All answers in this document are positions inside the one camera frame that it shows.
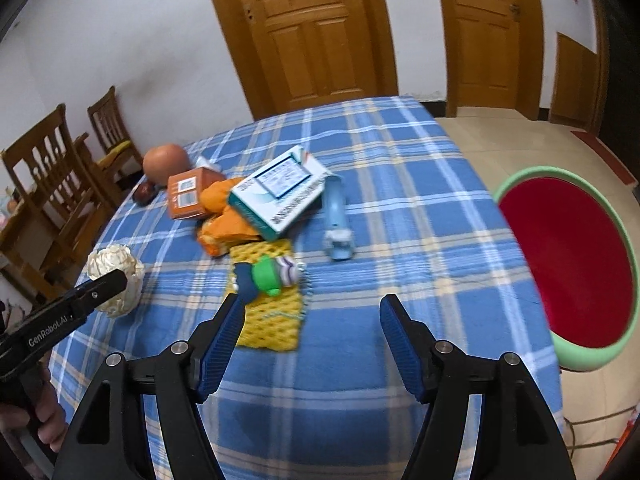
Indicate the white tissue packet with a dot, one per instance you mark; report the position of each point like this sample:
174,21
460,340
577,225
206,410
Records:
205,162

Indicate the red date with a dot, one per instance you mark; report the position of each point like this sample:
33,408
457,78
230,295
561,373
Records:
144,192

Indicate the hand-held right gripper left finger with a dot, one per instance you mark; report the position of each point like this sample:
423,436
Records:
222,345

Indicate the person's left hand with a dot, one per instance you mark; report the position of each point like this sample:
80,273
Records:
50,410

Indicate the large wooden chair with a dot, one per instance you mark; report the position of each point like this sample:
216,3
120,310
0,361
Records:
45,160

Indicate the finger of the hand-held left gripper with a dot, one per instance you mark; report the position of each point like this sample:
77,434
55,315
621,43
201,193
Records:
97,292

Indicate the blue plaid tablecloth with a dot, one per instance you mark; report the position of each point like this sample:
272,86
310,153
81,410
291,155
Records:
400,185

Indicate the low wooden cabinet door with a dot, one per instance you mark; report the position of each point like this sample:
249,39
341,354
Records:
575,80

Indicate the teal and white carton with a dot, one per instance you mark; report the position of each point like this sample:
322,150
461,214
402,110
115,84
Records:
285,195

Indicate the small wooden chair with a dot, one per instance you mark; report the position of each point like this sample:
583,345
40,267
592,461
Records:
107,120

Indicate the apple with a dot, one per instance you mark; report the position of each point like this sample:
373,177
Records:
165,162

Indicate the light blue plastic tube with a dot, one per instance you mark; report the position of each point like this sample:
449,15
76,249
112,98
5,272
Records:
334,210

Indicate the green bin with red inside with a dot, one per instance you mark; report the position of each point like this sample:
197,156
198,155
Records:
565,260

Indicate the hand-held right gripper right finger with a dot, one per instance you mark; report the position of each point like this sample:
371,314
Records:
400,345

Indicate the orange cardboard box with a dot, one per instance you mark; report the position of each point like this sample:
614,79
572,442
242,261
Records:
187,192

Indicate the wide wooden door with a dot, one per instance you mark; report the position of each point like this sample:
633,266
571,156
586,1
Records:
300,35

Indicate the narrow wooden door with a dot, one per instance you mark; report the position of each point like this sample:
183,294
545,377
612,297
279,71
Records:
480,35

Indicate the yellow orange snack packet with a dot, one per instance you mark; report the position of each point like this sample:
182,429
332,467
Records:
225,232

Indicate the yellow seat cushion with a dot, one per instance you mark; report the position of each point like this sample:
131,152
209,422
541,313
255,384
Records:
115,152

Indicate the green and blue toy figure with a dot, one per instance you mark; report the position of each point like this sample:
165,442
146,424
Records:
265,275

